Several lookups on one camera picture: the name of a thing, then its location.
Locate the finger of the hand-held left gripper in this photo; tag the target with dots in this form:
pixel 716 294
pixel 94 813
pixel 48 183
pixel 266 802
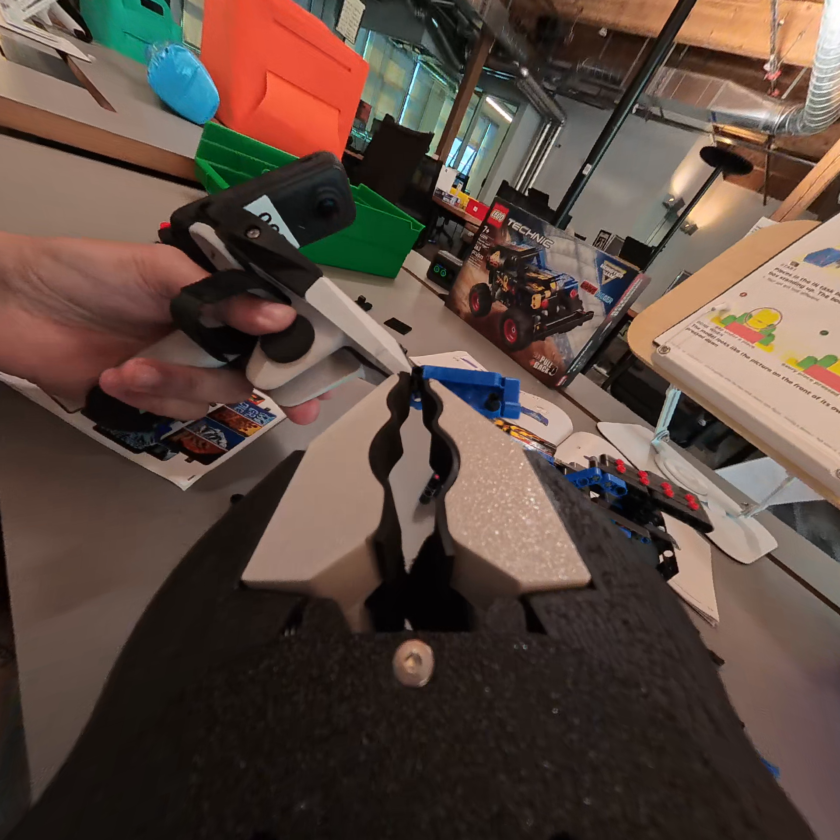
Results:
pixel 354 321

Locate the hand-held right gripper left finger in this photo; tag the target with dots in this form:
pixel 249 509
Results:
pixel 315 512

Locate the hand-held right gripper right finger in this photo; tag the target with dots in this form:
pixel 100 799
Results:
pixel 505 518

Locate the small black lego pin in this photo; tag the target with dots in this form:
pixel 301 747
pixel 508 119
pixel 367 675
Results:
pixel 430 489

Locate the blue lego beam piece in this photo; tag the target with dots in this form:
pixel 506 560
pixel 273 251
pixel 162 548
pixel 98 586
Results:
pixel 472 384

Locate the small black lego piece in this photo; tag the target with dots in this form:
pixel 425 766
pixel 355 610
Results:
pixel 397 325
pixel 363 302

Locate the lego instruction booklet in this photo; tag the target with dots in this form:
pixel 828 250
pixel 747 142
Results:
pixel 544 426

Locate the partly built lego chassis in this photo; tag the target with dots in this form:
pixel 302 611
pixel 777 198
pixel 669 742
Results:
pixel 630 495

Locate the lego truck set box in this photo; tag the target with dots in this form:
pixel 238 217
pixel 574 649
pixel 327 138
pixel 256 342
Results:
pixel 544 289

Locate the person's left hand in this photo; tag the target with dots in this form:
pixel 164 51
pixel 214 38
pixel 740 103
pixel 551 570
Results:
pixel 79 308

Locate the green plastic bin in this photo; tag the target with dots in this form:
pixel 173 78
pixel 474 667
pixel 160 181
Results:
pixel 367 229

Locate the black device with green display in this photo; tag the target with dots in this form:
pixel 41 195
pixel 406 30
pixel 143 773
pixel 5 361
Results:
pixel 446 269

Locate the orange plastic bin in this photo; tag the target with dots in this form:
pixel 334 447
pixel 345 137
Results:
pixel 282 72

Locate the blue plastic bag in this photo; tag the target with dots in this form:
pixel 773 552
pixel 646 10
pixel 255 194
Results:
pixel 184 82

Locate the white board stand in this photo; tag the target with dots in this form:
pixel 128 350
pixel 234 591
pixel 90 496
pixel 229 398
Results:
pixel 689 485

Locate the teal green bin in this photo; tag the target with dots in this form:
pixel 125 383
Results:
pixel 128 23

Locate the white instruction board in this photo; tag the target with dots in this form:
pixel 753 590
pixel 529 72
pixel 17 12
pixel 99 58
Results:
pixel 754 367

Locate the white printed paper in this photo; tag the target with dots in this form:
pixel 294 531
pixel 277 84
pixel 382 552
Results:
pixel 39 29

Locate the tan wooden rounded panel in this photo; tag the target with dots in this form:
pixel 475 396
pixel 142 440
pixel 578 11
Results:
pixel 695 282

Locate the black metal pole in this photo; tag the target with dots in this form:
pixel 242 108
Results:
pixel 623 111

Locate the black floor lamp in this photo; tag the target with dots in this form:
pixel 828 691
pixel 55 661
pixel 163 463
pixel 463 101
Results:
pixel 722 164

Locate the silver ventilation duct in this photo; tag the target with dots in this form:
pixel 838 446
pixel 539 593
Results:
pixel 787 111

